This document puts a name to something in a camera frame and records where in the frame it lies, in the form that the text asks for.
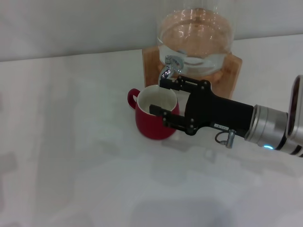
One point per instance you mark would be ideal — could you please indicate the chrome dispenser faucet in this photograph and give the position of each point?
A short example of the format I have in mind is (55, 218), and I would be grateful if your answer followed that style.
(169, 62)

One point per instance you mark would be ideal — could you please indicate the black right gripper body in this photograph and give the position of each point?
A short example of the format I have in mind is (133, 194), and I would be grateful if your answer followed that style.
(213, 111)

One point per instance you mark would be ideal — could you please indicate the glass water dispenser jar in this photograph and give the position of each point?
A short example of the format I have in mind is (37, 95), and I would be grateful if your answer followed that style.
(196, 35)

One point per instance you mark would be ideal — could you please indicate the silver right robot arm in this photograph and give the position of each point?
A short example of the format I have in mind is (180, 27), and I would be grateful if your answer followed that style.
(267, 125)

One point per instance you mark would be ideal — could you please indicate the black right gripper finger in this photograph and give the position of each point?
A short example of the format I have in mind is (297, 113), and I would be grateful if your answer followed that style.
(176, 84)
(172, 121)

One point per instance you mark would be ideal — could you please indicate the wooden dispenser stand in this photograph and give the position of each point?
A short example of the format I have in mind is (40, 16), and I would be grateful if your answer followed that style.
(149, 71)

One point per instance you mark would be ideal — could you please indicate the red ceramic cup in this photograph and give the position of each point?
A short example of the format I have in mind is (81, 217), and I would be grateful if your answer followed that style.
(146, 125)

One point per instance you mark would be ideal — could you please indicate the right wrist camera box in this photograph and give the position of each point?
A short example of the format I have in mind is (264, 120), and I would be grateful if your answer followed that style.
(298, 106)

